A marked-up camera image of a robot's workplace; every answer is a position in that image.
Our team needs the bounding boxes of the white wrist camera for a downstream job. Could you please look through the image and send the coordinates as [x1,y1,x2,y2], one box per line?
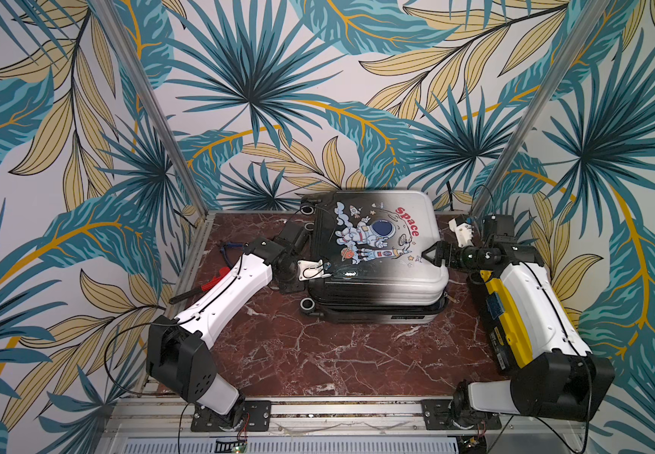
[449,215,475,248]
[297,259,331,282]

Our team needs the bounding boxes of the aluminium corner post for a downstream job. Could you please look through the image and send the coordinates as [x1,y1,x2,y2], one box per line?
[469,1,617,218]
[92,0,208,218]

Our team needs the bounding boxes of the yellow black plastic toolbox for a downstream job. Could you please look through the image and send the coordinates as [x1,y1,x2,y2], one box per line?
[467,271,534,376]

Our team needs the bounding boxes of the blue handled pliers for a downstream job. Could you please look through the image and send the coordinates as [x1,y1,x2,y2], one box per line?
[218,241,244,268]

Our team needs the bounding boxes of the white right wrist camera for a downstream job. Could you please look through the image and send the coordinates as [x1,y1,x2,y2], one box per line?
[449,215,475,248]

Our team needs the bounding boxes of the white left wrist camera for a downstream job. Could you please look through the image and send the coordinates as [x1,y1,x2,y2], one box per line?
[297,259,331,282]

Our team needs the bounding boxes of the red handled wrench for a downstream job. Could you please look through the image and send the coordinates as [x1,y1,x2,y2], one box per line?
[169,267,230,306]

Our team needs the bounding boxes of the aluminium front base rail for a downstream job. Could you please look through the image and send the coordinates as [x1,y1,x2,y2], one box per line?
[96,396,585,453]

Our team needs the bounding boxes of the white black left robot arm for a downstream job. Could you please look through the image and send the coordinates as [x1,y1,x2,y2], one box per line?
[146,222,310,428]

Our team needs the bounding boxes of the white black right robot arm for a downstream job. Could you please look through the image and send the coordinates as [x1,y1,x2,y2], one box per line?
[422,215,615,426]

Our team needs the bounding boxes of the left aluminium corner post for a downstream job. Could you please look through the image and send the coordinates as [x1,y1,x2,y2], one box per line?
[92,0,208,218]

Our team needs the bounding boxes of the white space-print kids suitcase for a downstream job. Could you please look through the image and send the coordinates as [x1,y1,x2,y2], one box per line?
[300,189,450,325]

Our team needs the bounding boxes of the right aluminium corner post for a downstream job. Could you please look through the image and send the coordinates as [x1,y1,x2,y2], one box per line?
[469,1,617,218]

